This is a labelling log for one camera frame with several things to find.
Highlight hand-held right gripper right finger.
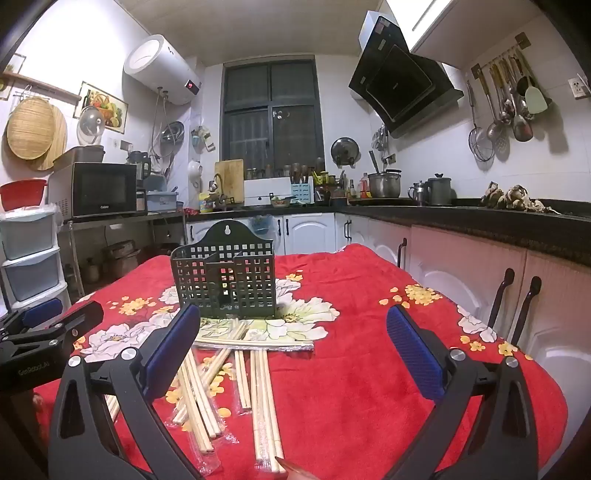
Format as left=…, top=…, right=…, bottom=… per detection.
left=387, top=305, right=539, bottom=480

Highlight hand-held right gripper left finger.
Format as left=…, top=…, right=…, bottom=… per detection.
left=48, top=304, right=201, bottom=480

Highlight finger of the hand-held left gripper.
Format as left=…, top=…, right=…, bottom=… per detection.
left=0, top=302, right=105, bottom=357
left=22, top=298, right=64, bottom=326

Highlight black plastic utensil basket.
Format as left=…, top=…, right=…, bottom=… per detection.
left=171, top=220, right=278, bottom=320

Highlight pile of wooden chopsticks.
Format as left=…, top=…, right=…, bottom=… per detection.
left=104, top=318, right=287, bottom=476

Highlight plastic drawer tower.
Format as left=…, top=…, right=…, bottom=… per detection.
left=0, top=210, right=70, bottom=315

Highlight red floral tablecloth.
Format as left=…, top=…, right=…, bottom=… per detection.
left=32, top=242, right=568, bottom=480

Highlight red plastic basin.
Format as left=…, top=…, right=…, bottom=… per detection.
left=0, top=180, right=48, bottom=212

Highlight metal storage shelf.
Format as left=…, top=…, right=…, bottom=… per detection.
left=60, top=211, right=188, bottom=296

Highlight black microwave oven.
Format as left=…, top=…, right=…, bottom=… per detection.
left=48, top=161, right=139, bottom=220

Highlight blue plastic box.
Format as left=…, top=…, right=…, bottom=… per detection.
left=145, top=187, right=179, bottom=213

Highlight black kitchen countertop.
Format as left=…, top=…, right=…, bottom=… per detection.
left=185, top=198, right=591, bottom=254

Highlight dark blender jug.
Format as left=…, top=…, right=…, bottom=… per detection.
left=127, top=150, right=151, bottom=183

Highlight white kitchen base cabinets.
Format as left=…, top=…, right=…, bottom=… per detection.
left=185, top=210, right=591, bottom=402

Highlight grey lidded metal jar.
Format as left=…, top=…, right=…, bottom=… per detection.
left=425, top=173, right=454, bottom=205

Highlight metal kitchen faucet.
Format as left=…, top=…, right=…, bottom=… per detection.
left=210, top=174, right=232, bottom=208

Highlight steel stockpot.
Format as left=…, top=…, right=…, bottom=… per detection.
left=368, top=169, right=402, bottom=199

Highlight wooden cutting board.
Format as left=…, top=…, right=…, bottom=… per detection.
left=215, top=159, right=245, bottom=204

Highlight heap of ginger roots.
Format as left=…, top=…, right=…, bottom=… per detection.
left=480, top=182, right=555, bottom=213

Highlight glass pot lid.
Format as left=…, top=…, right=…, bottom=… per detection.
left=76, top=105, right=106, bottom=146

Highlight row of glass jars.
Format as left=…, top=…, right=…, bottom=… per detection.
left=247, top=164, right=326, bottom=181

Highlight hanging steel basin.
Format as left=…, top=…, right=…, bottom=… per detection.
left=159, top=121, right=185, bottom=145

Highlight dark round pot lid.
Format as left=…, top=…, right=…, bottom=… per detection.
left=331, top=137, right=360, bottom=168

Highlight fruit picture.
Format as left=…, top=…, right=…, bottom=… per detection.
left=78, top=82, right=127, bottom=134

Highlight metal ladle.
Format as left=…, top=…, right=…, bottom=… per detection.
left=505, top=60, right=534, bottom=143

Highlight dark framed window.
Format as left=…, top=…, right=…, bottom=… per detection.
left=221, top=58, right=324, bottom=172

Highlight white water heater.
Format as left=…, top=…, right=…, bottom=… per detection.
left=123, top=34, right=202, bottom=106

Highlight black range hood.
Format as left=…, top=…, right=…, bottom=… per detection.
left=348, top=10, right=465, bottom=139

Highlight pale green spatula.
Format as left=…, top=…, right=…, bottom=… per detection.
left=517, top=51, right=550, bottom=115

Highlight white upper cabinet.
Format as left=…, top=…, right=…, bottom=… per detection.
left=411, top=0, right=482, bottom=54

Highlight hanging packets on wall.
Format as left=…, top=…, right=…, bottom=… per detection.
left=191, top=127, right=216, bottom=153

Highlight wire mesh strainer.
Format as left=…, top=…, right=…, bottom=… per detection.
left=466, top=80, right=496, bottom=162

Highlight wall utensil rail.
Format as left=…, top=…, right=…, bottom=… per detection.
left=471, top=32, right=533, bottom=77

